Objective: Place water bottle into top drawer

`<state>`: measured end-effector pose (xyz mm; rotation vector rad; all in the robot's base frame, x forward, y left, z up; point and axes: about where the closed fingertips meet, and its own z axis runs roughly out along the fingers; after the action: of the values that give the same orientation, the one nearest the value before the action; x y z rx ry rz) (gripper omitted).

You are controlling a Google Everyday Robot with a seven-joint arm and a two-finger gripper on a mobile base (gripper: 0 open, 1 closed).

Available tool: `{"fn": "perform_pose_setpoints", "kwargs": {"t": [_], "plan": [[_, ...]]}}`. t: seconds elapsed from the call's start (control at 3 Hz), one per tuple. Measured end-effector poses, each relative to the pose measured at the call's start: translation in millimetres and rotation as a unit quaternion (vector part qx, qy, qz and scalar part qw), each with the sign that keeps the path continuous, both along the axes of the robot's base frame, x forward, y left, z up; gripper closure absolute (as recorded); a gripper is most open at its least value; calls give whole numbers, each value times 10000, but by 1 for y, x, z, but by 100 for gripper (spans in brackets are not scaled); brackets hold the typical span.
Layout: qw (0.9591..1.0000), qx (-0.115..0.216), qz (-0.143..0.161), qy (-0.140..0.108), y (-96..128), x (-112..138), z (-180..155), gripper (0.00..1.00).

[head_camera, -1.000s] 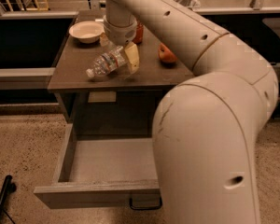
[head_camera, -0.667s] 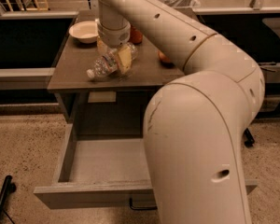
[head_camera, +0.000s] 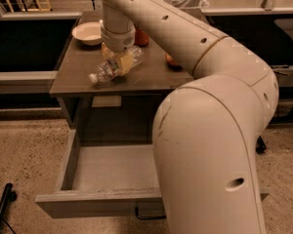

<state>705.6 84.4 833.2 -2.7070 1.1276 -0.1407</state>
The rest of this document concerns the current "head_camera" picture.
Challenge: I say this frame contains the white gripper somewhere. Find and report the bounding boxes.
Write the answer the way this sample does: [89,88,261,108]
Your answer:
[101,25,136,76]

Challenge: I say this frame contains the clear plastic water bottle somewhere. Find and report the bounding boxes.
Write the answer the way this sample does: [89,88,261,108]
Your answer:
[89,46,145,84]

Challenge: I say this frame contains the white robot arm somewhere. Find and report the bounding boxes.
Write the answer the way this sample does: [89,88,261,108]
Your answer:
[102,0,278,234]

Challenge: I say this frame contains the grey drawer cabinet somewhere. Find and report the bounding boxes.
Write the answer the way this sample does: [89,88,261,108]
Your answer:
[49,9,206,144]

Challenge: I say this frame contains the open grey top drawer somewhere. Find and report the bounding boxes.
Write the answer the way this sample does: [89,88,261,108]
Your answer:
[36,131,268,218]

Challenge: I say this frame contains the red cola can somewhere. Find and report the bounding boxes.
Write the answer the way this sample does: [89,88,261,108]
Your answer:
[135,27,149,47]

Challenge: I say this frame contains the white bowl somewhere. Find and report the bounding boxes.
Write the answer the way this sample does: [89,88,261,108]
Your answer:
[72,22,103,46]

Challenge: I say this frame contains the white label under tabletop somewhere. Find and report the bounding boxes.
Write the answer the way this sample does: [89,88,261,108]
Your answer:
[92,96,121,107]

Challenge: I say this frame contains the red apple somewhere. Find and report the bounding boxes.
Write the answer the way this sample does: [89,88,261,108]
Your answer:
[165,54,180,67]

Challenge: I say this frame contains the black stand leg right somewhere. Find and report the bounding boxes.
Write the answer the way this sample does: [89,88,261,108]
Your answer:
[256,136,267,154]

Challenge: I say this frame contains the black stand leg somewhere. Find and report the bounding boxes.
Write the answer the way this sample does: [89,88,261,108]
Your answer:
[0,182,18,234]
[256,136,267,154]

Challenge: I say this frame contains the black stand leg left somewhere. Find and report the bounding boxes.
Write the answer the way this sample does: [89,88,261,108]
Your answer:
[0,182,18,234]

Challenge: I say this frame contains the white wire basket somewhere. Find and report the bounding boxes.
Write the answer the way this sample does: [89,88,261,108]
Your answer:
[172,0,209,9]

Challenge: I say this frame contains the black drawer handle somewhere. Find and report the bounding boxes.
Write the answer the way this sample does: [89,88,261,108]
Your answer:
[135,207,167,220]

